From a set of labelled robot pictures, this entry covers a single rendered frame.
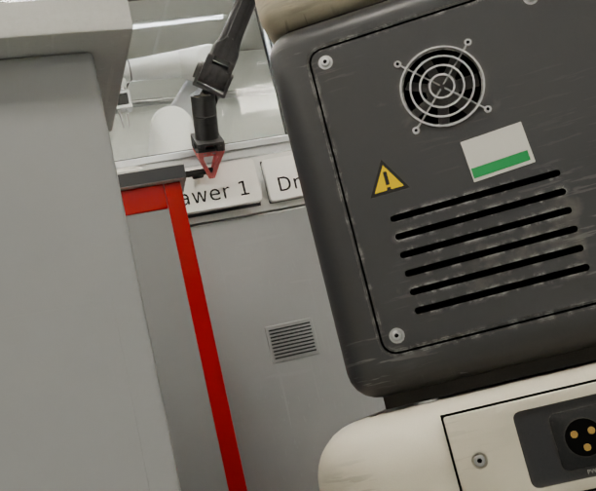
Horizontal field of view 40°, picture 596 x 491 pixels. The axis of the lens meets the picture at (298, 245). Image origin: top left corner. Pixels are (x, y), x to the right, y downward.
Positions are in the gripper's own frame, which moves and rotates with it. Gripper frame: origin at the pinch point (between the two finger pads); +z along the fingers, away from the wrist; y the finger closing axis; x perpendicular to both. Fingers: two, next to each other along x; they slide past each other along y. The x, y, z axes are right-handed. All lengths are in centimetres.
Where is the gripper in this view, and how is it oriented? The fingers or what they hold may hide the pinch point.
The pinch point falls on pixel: (210, 173)
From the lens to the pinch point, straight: 201.3
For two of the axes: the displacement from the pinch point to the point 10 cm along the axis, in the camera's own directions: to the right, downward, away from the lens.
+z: 0.6, 9.1, 4.1
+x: -9.6, 1.7, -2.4
